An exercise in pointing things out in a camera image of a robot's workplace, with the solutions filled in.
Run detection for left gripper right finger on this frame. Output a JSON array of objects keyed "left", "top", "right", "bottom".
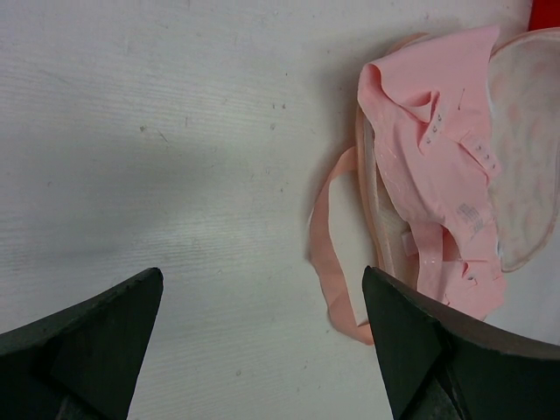
[{"left": 362, "top": 267, "right": 559, "bottom": 419}]

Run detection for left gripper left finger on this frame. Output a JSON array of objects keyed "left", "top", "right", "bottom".
[{"left": 1, "top": 268, "right": 163, "bottom": 419}]

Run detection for pink bra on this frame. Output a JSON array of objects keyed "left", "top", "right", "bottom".
[{"left": 358, "top": 26, "right": 506, "bottom": 319}]

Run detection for red plastic tray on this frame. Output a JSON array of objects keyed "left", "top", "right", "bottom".
[{"left": 528, "top": 0, "right": 560, "bottom": 31}]

